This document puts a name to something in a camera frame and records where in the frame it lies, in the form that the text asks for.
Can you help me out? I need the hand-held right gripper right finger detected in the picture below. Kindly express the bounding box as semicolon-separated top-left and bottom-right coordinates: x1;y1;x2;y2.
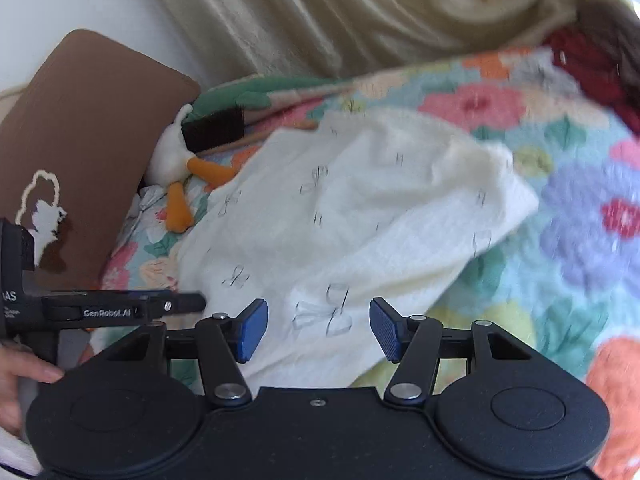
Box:
369;297;538;407

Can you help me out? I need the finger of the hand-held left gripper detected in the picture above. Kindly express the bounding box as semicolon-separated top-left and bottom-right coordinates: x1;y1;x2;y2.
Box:
146;292;207;315

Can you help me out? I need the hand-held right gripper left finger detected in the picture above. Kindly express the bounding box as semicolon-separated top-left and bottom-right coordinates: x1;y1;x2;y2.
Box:
100;298;269;408

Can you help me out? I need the white bow-print dress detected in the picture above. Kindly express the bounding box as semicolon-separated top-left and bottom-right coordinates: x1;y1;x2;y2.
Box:
177;107;540;391

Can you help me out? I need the person's left hand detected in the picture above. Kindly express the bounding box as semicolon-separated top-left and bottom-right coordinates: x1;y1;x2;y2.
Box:
0;342;65;436

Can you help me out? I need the white goose plush toy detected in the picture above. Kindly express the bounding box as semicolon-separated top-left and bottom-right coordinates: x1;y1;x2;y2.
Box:
147;104;240;233

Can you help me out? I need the brown pillow with cloud print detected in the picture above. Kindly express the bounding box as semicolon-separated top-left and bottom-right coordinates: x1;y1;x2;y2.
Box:
0;29;202;291

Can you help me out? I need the cream bed headboard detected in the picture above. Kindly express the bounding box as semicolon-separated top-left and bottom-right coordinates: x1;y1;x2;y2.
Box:
0;84;32;112

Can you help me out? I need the green plush toy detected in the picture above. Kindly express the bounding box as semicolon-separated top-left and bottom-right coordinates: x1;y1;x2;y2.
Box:
191;74;322;122

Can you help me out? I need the floral quilt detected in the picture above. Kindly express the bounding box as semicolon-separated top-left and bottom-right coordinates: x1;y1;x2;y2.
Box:
82;47;640;480

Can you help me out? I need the beige patterned curtain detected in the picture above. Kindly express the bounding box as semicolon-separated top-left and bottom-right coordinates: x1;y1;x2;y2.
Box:
132;0;631;82

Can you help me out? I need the red garment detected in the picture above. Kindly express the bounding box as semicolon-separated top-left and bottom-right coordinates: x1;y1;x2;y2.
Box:
544;26;640;132

